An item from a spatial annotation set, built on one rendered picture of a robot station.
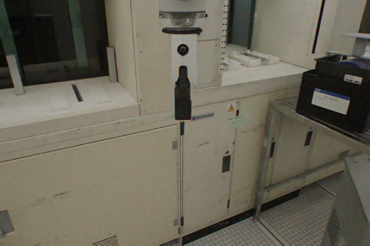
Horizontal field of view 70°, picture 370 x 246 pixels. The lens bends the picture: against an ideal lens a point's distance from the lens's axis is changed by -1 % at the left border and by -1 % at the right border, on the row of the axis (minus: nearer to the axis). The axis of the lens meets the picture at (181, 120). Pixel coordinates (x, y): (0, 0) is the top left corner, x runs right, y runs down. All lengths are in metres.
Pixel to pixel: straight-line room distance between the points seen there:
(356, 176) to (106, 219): 0.93
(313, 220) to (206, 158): 0.86
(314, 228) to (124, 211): 1.11
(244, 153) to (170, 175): 0.42
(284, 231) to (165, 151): 0.91
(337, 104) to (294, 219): 0.88
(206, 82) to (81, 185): 0.63
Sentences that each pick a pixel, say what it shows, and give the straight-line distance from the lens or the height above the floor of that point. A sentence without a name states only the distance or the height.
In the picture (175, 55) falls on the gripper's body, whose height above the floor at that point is 1.13.
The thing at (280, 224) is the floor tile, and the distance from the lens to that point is 1.78.
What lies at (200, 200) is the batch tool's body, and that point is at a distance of 1.42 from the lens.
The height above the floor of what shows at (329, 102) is 0.84.
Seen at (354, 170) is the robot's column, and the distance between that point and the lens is 0.94.
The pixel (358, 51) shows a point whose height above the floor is 1.03.
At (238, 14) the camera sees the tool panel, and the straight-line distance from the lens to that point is 2.15.
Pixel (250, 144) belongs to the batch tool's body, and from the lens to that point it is 1.41.
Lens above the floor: 1.22
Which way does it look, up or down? 25 degrees down
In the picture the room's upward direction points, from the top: straight up
